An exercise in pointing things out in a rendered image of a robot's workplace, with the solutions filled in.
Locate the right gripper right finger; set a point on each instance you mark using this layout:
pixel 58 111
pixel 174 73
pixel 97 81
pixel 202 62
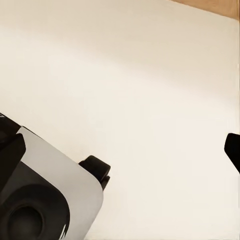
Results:
pixel 232 149

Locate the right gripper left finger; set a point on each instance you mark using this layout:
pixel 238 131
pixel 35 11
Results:
pixel 12 149

